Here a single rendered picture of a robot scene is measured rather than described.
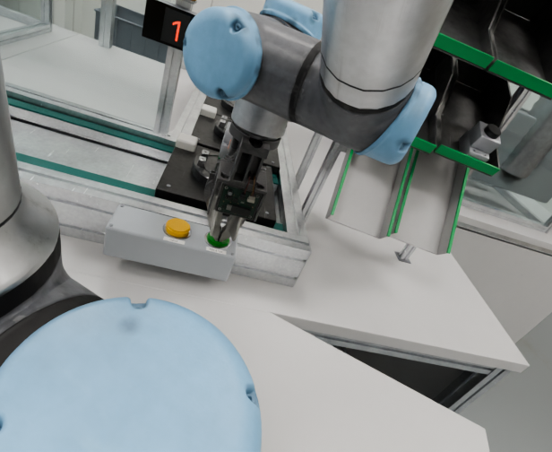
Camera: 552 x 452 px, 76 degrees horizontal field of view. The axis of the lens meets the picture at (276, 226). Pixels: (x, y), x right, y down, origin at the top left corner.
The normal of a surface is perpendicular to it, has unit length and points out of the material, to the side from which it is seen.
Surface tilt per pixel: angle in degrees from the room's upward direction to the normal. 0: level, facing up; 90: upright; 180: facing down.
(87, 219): 90
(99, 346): 6
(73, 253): 0
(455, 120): 25
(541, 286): 90
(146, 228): 0
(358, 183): 45
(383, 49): 131
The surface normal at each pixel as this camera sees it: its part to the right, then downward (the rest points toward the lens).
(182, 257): 0.05, 0.58
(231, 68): -0.41, 0.39
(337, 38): -0.83, 0.56
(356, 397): 0.34, -0.78
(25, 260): 0.87, -0.32
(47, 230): 0.87, -0.46
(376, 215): 0.16, -0.18
